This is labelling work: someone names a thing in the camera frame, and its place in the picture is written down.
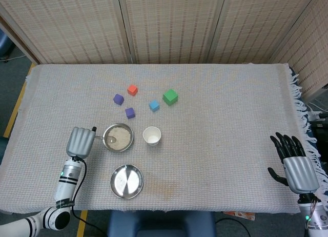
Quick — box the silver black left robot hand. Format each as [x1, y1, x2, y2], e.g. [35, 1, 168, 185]
[66, 126, 97, 158]

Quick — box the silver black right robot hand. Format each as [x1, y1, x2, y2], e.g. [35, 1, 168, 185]
[267, 132, 320, 195]

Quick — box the small steel spoon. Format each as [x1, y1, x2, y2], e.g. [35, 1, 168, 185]
[94, 135, 118, 144]

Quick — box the round steel bowl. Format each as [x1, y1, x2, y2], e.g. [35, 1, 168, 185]
[102, 123, 134, 153]

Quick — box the round steel plate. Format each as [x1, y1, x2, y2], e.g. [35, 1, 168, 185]
[110, 164, 145, 200]

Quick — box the white paper cup blue logo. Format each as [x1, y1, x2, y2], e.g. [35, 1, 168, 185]
[142, 126, 162, 146]

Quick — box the black equipment box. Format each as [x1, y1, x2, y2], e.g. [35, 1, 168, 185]
[309, 120, 328, 157]

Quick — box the white power strip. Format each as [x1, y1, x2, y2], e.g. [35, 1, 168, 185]
[306, 110, 328, 121]

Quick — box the orange white paper package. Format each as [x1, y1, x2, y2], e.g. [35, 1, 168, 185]
[222, 211, 257, 221]

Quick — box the white waffle weave tablecloth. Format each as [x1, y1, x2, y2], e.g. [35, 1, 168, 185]
[0, 63, 324, 214]

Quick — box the large green foam cube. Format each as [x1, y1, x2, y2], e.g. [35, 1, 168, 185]
[162, 89, 179, 106]

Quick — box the blue padded seat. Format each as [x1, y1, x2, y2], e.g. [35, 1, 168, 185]
[107, 210, 216, 237]

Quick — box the woven bamboo folding screen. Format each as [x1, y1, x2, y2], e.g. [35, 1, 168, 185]
[0, 0, 328, 101]

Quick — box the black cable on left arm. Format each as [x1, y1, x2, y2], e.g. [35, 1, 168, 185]
[69, 156, 110, 236]

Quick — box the black floor cable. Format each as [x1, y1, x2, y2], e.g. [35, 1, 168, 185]
[214, 217, 251, 237]

